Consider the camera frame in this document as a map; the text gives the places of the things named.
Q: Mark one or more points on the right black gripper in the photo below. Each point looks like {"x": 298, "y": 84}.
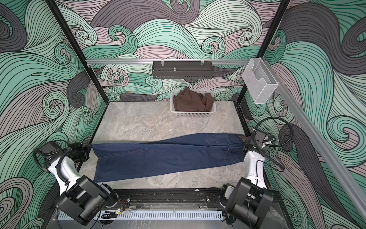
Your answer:
{"x": 246, "y": 139}

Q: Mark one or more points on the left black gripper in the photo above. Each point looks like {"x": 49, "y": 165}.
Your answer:
{"x": 85, "y": 150}

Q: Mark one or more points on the blue denim trousers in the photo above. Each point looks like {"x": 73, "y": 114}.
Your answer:
{"x": 122, "y": 161}

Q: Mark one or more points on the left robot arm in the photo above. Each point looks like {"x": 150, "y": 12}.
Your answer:
{"x": 80, "y": 197}

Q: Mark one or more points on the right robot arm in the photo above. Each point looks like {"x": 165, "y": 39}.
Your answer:
{"x": 250, "y": 200}

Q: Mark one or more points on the brown trousers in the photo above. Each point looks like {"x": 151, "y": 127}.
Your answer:
{"x": 190, "y": 101}

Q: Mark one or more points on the white plastic laundry basket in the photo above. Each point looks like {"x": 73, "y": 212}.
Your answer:
{"x": 189, "y": 114}

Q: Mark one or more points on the black perforated metal tray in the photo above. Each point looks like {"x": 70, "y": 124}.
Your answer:
{"x": 182, "y": 70}

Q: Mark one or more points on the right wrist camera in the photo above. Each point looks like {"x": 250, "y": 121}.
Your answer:
{"x": 262, "y": 138}

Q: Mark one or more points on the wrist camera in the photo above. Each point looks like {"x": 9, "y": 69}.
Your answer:
{"x": 262, "y": 138}
{"x": 49, "y": 149}

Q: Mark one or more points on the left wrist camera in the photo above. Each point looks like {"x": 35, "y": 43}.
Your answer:
{"x": 49, "y": 149}

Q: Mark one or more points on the clear plastic wall bin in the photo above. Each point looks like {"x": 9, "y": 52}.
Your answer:
{"x": 260, "y": 80}

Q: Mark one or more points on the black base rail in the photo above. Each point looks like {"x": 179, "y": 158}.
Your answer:
{"x": 212, "y": 197}

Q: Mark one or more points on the white slotted cable duct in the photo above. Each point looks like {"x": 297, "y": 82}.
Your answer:
{"x": 171, "y": 215}

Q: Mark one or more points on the aluminium rail back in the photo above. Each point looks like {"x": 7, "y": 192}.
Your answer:
{"x": 130, "y": 61}

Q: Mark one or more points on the aluminium rail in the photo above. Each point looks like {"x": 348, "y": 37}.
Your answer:
{"x": 130, "y": 61}
{"x": 343, "y": 175}

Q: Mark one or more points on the aluminium rail right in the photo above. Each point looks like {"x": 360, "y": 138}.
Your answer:
{"x": 343, "y": 175}

